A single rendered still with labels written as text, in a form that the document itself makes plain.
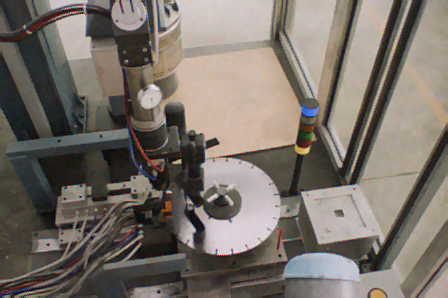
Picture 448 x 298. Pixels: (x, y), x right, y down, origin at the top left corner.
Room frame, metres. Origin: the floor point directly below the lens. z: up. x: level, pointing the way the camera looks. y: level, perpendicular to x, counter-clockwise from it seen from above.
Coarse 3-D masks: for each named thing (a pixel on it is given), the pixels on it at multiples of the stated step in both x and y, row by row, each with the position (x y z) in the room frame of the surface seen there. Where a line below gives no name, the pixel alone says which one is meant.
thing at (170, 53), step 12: (168, 0) 1.57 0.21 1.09; (168, 12) 1.52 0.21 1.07; (180, 12) 1.48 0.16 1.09; (168, 24) 1.37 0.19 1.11; (180, 24) 1.45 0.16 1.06; (168, 36) 1.36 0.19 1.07; (180, 36) 1.45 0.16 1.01; (168, 48) 1.36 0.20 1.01; (180, 48) 1.43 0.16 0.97; (168, 60) 1.36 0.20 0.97; (180, 60) 1.42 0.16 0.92; (156, 72) 1.32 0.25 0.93; (168, 72) 1.35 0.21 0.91; (156, 84) 1.36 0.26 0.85; (168, 84) 1.39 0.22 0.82; (168, 96) 1.38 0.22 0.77
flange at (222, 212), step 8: (208, 192) 0.76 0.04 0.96; (216, 192) 0.75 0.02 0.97; (232, 192) 0.76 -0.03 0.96; (216, 200) 0.72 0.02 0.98; (224, 200) 0.72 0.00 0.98; (232, 200) 0.73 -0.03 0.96; (240, 200) 0.73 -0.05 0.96; (208, 208) 0.70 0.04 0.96; (216, 208) 0.70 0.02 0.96; (224, 208) 0.70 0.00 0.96; (232, 208) 0.70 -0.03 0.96; (240, 208) 0.71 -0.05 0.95; (216, 216) 0.68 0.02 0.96; (224, 216) 0.68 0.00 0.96
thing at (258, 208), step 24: (216, 168) 0.85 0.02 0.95; (240, 168) 0.85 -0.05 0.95; (240, 192) 0.76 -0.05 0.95; (264, 192) 0.76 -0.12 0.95; (168, 216) 0.68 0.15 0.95; (192, 216) 0.68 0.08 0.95; (240, 216) 0.68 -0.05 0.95; (264, 216) 0.68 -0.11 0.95; (192, 240) 0.61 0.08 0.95; (216, 240) 0.61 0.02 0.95; (240, 240) 0.61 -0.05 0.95
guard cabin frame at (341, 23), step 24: (336, 0) 1.28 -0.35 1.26; (336, 24) 1.24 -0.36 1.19; (408, 24) 0.90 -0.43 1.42; (288, 48) 1.67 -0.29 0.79; (336, 48) 1.21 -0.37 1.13; (384, 48) 0.97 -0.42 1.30; (336, 72) 1.20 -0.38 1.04; (312, 96) 1.35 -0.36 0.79; (384, 96) 0.90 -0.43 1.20; (360, 120) 0.97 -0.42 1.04; (336, 168) 1.00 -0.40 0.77; (360, 168) 0.90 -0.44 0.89; (432, 240) 0.52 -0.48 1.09; (432, 264) 0.49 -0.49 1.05; (408, 288) 0.50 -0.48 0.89
